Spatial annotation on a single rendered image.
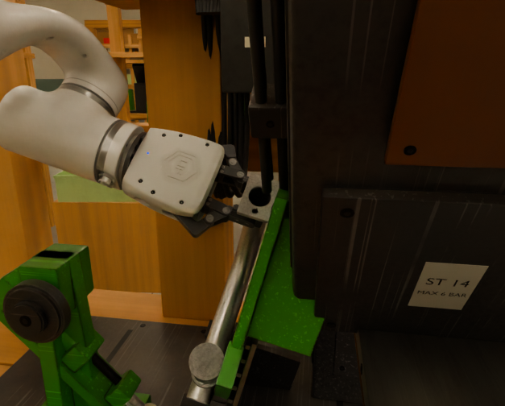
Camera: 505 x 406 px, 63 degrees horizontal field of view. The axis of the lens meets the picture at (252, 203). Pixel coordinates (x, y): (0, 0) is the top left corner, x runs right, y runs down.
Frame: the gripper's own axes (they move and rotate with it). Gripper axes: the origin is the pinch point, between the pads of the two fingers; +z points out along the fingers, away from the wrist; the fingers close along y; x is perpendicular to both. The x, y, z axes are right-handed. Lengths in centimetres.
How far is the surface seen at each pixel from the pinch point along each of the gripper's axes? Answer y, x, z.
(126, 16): 660, 698, -429
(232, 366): -18.7, -2.2, 3.8
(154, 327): -14.5, 39.6, -9.9
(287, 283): -10.1, -7.0, 6.1
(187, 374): -20.6, 28.4, -0.5
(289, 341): -14.6, -2.8, 8.5
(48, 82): 497, 828, -577
